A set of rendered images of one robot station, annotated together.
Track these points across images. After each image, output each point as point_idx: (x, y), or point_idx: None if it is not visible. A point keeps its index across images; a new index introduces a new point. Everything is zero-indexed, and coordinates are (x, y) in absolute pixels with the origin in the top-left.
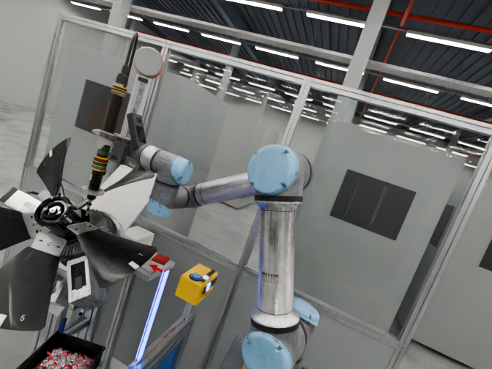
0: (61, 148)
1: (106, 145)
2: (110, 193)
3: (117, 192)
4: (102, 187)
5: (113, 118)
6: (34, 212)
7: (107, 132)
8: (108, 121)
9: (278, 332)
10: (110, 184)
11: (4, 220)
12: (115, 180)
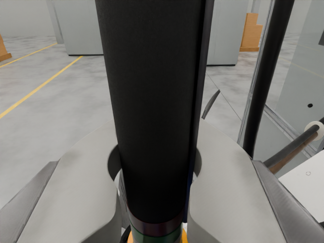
0: (205, 111)
1: (139, 224)
2: (302, 200)
3: (317, 207)
4: (290, 176)
5: (118, 31)
6: (121, 236)
7: (121, 155)
8: (106, 71)
9: None
10: (307, 176)
11: (127, 208)
12: (321, 171)
